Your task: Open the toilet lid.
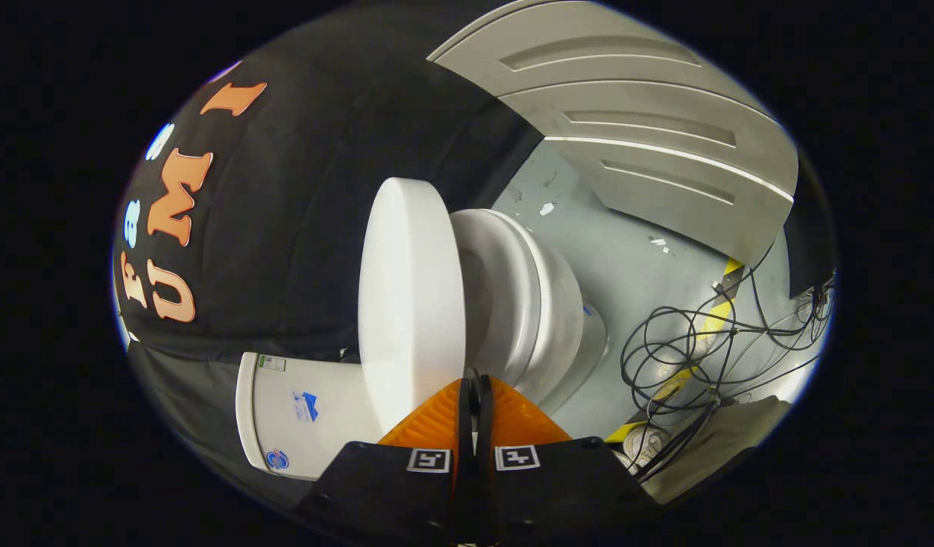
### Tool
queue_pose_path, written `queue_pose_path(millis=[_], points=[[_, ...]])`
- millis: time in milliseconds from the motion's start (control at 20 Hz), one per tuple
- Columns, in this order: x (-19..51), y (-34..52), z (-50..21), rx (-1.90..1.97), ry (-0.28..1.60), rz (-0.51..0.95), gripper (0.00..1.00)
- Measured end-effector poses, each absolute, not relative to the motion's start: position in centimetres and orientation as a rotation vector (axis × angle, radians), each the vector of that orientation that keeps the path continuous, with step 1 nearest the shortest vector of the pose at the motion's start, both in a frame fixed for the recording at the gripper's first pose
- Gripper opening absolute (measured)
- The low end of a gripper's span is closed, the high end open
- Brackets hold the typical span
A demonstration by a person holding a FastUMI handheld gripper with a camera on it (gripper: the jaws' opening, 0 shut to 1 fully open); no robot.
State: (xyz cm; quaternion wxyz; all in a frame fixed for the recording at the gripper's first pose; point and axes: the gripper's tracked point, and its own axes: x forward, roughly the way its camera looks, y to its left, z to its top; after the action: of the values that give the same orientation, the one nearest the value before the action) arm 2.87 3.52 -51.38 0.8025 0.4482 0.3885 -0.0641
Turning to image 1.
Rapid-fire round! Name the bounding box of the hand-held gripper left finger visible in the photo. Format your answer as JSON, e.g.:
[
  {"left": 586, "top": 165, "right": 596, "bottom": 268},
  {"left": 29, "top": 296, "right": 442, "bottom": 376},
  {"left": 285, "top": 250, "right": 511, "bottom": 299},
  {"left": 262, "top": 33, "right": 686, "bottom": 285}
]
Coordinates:
[{"left": 295, "top": 375, "right": 478, "bottom": 547}]

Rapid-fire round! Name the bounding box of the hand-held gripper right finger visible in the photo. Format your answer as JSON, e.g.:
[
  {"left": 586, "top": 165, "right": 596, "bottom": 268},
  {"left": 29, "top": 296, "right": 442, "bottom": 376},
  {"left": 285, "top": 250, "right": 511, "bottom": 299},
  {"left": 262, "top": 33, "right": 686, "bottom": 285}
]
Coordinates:
[{"left": 476, "top": 371, "right": 659, "bottom": 547}]

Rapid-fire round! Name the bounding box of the white toilet lid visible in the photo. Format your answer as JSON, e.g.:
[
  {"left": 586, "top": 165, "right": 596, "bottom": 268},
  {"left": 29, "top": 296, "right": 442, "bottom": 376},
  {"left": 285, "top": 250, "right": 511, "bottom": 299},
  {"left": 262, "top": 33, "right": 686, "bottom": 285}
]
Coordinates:
[{"left": 358, "top": 177, "right": 468, "bottom": 435}]

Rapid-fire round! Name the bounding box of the white toilet tank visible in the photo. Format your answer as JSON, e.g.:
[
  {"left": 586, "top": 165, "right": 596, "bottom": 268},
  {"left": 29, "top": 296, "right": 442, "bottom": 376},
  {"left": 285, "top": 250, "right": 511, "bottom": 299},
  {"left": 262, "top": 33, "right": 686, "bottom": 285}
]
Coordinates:
[{"left": 235, "top": 351, "right": 384, "bottom": 481}]

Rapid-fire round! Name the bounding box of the white toilet bowl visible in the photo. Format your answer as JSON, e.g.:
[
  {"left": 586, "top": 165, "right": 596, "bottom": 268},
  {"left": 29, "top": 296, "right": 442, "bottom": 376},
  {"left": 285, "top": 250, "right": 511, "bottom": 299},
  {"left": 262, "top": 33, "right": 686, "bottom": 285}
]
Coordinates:
[{"left": 459, "top": 228, "right": 611, "bottom": 417}]

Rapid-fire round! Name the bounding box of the small white object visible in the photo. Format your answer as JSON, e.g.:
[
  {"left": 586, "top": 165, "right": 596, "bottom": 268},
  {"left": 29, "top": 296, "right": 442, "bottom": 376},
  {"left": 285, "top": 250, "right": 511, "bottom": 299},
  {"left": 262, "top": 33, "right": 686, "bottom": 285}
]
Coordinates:
[{"left": 615, "top": 425, "right": 669, "bottom": 468}]

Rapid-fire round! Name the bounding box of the grey cloth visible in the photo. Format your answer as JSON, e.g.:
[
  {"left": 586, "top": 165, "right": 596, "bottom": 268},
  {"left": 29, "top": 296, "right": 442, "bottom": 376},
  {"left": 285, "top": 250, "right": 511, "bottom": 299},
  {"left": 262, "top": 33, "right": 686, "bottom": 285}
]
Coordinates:
[{"left": 649, "top": 395, "right": 793, "bottom": 504}]

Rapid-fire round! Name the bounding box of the yellow black floor tape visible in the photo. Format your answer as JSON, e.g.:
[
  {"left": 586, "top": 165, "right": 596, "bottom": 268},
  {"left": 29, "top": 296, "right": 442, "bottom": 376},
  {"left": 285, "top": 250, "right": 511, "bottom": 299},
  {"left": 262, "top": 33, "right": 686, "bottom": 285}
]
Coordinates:
[{"left": 605, "top": 258, "right": 745, "bottom": 444}]

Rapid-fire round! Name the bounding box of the black backdrop cloth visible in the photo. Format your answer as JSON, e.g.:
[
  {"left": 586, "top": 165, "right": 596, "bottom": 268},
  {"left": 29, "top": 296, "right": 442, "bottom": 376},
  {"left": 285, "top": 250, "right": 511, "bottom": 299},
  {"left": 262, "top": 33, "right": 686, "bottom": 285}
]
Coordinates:
[{"left": 114, "top": 0, "right": 547, "bottom": 517}]

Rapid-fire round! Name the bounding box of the white panelled cabinet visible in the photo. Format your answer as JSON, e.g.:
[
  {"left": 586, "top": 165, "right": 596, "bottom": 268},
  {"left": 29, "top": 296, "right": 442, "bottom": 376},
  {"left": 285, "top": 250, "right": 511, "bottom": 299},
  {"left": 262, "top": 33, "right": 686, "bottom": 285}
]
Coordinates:
[{"left": 428, "top": 0, "right": 800, "bottom": 267}]

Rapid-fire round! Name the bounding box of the dark object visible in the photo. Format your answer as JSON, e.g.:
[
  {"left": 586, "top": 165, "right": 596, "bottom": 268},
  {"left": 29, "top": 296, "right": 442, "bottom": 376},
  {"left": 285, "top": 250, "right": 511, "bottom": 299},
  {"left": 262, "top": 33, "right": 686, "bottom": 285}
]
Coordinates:
[{"left": 784, "top": 171, "right": 838, "bottom": 299}]

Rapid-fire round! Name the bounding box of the black cable bundle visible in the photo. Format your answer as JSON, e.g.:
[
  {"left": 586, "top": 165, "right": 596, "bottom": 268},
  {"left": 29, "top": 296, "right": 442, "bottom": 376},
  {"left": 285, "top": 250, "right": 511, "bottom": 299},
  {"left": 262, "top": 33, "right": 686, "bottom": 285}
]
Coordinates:
[{"left": 621, "top": 228, "right": 838, "bottom": 483}]

